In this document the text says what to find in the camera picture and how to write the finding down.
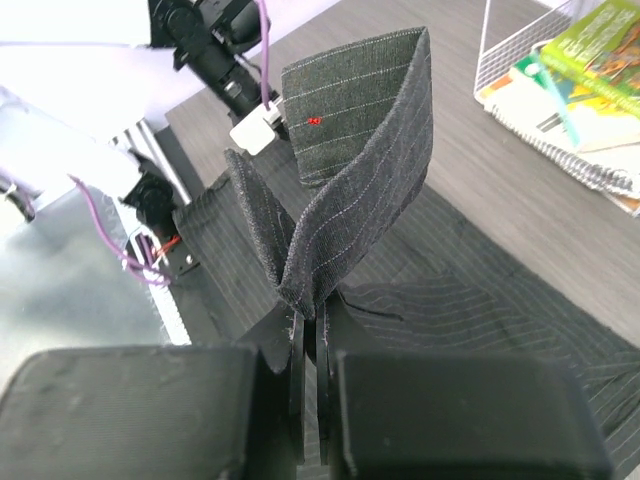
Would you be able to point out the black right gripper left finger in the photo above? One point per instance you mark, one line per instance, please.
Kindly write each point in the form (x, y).
(230, 411)

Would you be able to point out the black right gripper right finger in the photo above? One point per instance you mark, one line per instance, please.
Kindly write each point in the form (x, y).
(386, 414)

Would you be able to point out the black pinstripe long sleeve shirt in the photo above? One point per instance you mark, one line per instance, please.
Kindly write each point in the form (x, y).
(342, 206)

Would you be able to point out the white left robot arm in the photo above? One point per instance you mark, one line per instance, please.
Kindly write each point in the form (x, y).
(224, 43)

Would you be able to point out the stack of books and papers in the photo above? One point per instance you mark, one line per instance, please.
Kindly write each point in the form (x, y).
(585, 135)

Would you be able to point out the perforated metal rail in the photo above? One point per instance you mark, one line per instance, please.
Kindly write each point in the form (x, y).
(170, 315)

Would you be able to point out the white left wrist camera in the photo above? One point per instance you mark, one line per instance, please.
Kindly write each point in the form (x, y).
(258, 129)

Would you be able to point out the white wire wooden shelf unit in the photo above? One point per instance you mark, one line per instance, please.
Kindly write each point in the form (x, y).
(510, 28)

